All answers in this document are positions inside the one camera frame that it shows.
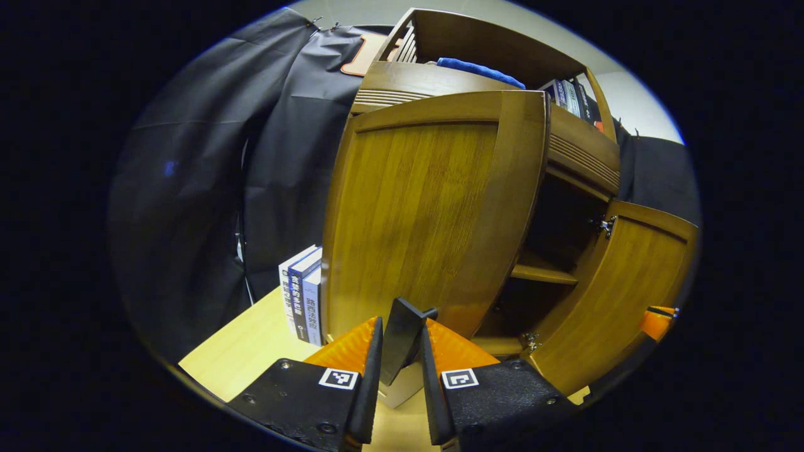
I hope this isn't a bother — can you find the black spine book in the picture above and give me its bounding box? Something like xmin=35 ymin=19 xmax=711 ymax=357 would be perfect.
xmin=573 ymin=75 xmax=605 ymax=126

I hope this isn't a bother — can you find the wooden double-door shoe cabinet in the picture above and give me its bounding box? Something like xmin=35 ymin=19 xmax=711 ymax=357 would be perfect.
xmin=349 ymin=8 xmax=622 ymax=362

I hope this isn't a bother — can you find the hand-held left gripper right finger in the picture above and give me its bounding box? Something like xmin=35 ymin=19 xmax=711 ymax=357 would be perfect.
xmin=420 ymin=318 xmax=579 ymax=451

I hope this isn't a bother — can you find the pale blue spine book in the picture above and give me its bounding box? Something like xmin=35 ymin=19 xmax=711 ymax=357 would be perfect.
xmin=561 ymin=78 xmax=582 ymax=119

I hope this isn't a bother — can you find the pale lavender spine book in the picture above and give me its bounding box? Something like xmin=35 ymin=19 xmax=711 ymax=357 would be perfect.
xmin=301 ymin=267 xmax=324 ymax=347

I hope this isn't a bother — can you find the blue folded towel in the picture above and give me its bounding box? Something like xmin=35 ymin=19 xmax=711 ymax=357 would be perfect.
xmin=437 ymin=57 xmax=527 ymax=90

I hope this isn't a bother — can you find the navy spine book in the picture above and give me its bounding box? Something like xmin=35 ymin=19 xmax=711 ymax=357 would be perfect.
xmin=287 ymin=248 xmax=323 ymax=343

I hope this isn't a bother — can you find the wooden cabinet door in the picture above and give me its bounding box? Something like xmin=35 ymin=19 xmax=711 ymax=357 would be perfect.
xmin=320 ymin=90 xmax=552 ymax=410
xmin=526 ymin=200 xmax=700 ymax=397

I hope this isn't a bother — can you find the black backdrop cloth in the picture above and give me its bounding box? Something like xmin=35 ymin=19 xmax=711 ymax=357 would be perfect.
xmin=107 ymin=8 xmax=702 ymax=365

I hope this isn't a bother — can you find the thin white cable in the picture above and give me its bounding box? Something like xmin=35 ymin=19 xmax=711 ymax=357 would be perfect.
xmin=236 ymin=210 xmax=257 ymax=308

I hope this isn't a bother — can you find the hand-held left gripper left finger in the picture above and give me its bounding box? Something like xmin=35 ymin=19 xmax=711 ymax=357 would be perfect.
xmin=226 ymin=316 xmax=384 ymax=451

